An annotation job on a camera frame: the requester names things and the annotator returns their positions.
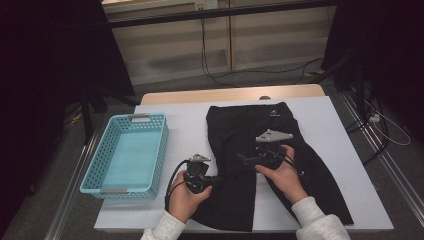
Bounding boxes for black metal stand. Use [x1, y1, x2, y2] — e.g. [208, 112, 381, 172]
[308, 56, 368, 114]
[79, 86, 141, 146]

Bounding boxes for black pants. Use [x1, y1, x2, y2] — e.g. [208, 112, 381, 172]
[191, 101, 354, 233]

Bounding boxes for black curtain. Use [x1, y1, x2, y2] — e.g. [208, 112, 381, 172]
[0, 0, 136, 231]
[321, 0, 424, 141]

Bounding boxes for black floor cable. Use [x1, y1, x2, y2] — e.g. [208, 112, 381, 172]
[344, 96, 391, 167]

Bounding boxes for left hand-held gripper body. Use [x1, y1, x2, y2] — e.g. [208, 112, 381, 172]
[183, 153, 215, 195]

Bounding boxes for black hanging wall cable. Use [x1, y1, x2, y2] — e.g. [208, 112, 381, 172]
[199, 18, 324, 88]

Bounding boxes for black metal beam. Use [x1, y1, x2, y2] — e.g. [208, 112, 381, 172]
[108, 0, 338, 29]

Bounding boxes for person's left hand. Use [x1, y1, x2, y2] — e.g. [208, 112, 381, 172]
[168, 170, 214, 224]

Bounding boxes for white table cover board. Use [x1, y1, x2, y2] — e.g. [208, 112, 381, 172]
[94, 95, 395, 233]

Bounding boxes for light wooden table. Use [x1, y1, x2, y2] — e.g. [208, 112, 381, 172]
[139, 83, 326, 106]

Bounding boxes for white floor cable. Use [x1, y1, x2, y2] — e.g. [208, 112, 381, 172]
[364, 99, 412, 147]

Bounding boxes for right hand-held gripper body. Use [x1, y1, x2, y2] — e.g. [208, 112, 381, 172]
[252, 129, 294, 172]

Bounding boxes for light blue plastic basket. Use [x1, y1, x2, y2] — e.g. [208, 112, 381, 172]
[79, 113, 170, 200]

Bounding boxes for right hand-held gripper black cable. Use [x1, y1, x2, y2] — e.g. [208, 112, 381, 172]
[266, 149, 305, 177]

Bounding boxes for person's right hand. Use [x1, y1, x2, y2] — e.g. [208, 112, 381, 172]
[254, 144, 309, 205]

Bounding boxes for aluminium floor rail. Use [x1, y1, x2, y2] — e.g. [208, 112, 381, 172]
[339, 91, 424, 218]
[44, 131, 101, 240]

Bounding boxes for white wall socket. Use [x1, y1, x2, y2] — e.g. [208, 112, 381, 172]
[194, 0, 218, 10]

